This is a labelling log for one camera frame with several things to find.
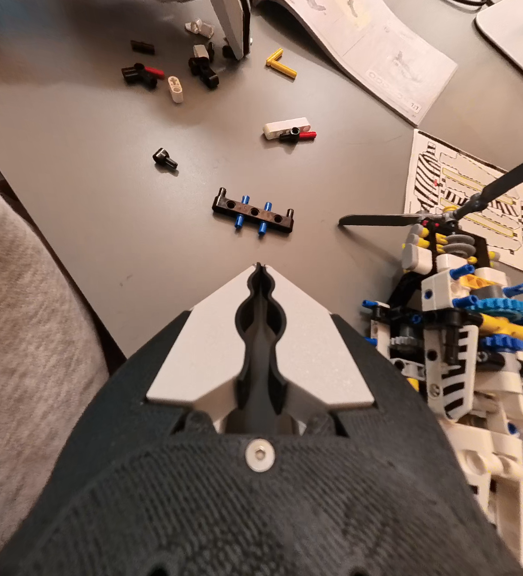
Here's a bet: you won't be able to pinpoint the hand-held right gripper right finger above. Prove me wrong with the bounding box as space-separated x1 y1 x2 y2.
261 265 376 435

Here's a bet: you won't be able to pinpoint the black lego connector red pin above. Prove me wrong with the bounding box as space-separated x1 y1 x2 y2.
280 127 317 144

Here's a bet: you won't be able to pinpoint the yellow angled lego piece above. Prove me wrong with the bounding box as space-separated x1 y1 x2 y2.
265 47 298 80

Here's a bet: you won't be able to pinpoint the lego helicopter model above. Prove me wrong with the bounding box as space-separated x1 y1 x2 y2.
338 146 523 569

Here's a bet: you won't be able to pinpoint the black lego beam blue pins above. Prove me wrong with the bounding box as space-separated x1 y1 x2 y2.
211 187 295 238

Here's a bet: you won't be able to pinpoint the lego instruction booklet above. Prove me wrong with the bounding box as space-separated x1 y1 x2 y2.
255 0 458 126

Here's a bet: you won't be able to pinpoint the white lego beam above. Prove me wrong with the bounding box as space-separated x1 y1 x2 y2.
263 116 313 140

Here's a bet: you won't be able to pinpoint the white tablet stand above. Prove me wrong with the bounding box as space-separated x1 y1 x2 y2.
474 0 523 96

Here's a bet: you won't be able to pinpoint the grey sweatshirt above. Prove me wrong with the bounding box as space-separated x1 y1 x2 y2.
0 166 111 576

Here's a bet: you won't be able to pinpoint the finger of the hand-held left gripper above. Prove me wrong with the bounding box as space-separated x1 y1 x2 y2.
210 0 253 62

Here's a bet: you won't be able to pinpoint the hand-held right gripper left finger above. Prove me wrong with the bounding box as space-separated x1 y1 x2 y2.
146 264 262 434

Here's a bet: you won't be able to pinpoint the zebra striped sticker sheet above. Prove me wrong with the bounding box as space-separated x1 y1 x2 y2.
403 130 523 283

